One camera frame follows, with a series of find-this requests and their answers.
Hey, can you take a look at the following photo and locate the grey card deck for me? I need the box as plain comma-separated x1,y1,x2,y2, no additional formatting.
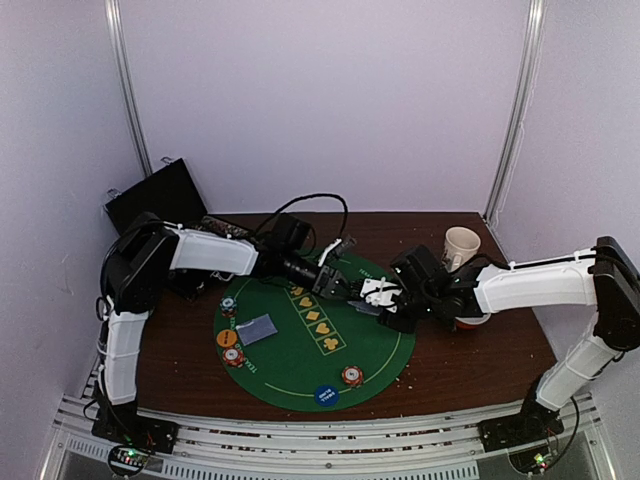
347,300,383,317

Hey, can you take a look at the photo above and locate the red poker chip stack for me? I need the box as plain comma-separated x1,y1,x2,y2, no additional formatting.
341,366,364,387

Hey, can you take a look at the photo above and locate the dealt blue playing cards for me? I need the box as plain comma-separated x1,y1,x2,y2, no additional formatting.
236,314,278,346

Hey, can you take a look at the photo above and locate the teal white chip stack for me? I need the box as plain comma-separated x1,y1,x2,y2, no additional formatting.
219,296,237,318

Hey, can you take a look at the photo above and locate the blue small blind button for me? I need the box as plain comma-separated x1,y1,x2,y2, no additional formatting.
314,385,340,408

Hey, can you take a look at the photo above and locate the orange big blind button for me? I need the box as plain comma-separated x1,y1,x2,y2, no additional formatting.
216,329,238,349

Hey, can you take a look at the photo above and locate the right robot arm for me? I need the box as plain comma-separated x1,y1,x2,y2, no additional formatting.
359,236,639,442

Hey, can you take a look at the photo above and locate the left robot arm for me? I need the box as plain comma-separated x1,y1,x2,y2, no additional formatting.
96,212,355,444

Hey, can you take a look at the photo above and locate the white orange bowl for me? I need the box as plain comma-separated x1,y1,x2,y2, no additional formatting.
455,314,491,330

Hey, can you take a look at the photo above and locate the round green poker mat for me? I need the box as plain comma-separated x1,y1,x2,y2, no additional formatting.
213,277,416,412

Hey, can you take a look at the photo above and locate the cream mug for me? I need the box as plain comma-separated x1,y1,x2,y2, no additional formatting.
442,226,481,272

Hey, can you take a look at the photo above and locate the black poker chip case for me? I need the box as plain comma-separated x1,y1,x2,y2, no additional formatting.
103,157,251,301

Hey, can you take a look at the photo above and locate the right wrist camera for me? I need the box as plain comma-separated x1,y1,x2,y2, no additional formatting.
359,277,403,309

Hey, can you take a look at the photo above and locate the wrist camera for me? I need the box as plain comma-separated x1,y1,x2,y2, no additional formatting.
317,236,357,267
359,277,403,309

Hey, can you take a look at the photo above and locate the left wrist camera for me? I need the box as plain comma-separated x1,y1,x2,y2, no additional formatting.
317,236,357,267

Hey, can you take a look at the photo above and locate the front aluminium rail frame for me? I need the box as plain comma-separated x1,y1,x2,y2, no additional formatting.
52,392,601,480

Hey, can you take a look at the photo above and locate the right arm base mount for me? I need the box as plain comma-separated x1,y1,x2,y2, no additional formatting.
478,406,565,452

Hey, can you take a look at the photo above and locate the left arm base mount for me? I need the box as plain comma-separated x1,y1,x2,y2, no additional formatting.
91,405,179,454

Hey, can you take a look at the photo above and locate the right aluminium frame post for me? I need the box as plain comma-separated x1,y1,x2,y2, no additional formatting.
484,0,546,228

